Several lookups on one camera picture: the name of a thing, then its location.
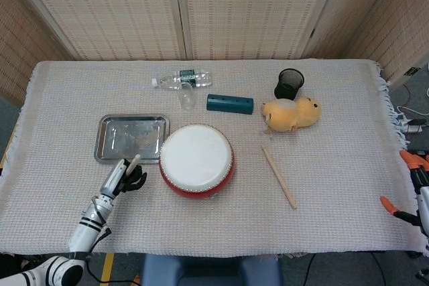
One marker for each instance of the wooden drumstick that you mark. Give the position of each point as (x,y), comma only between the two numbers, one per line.
(134,162)
(278,177)

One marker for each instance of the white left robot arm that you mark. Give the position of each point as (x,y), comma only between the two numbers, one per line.
(83,229)

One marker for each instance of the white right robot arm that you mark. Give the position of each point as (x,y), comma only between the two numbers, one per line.
(425,209)

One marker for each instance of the red and white drum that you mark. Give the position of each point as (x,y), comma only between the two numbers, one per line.
(194,155)

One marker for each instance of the silver metal tray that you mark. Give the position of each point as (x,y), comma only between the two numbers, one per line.
(130,138)

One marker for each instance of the teal block with holes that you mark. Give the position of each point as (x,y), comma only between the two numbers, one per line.
(231,105)

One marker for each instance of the clear plastic cup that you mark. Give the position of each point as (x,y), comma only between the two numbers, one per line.
(187,98)

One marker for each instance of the clear plastic water bottle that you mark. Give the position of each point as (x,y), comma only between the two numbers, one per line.
(167,81)

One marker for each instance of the black mesh pen cup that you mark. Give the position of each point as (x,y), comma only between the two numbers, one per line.
(285,90)

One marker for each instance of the yellow plush toy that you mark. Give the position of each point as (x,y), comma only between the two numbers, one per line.
(295,115)

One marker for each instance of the beige woven tablecloth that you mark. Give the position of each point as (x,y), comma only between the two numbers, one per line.
(234,225)

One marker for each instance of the woven folding screen panel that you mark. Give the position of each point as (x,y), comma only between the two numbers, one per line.
(20,48)
(248,8)
(348,8)
(402,24)
(107,8)

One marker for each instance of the white power strip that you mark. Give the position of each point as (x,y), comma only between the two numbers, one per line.
(412,128)

